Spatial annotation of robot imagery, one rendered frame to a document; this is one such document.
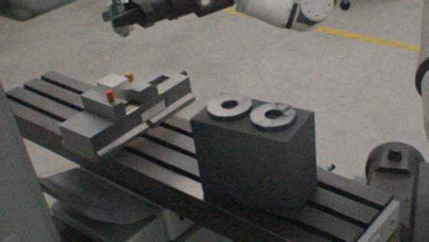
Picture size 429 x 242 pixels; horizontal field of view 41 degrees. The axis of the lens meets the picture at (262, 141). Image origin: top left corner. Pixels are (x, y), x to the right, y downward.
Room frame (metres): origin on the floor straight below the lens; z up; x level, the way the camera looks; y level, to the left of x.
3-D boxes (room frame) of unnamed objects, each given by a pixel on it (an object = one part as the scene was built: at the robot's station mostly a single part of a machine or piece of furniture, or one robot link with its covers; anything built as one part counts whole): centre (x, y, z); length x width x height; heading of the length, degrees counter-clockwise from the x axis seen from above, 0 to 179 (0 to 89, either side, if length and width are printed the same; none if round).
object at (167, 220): (1.23, 0.28, 0.77); 0.50 x 0.35 x 0.12; 139
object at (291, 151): (0.97, 0.02, 1.01); 0.22 x 0.12 x 0.20; 57
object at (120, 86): (1.29, 0.35, 1.02); 0.06 x 0.05 x 0.06; 50
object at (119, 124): (1.31, 0.34, 0.97); 0.35 x 0.15 x 0.11; 140
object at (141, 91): (1.33, 0.32, 1.00); 0.12 x 0.06 x 0.04; 50
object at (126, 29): (1.23, 0.28, 1.23); 0.05 x 0.05 x 0.06
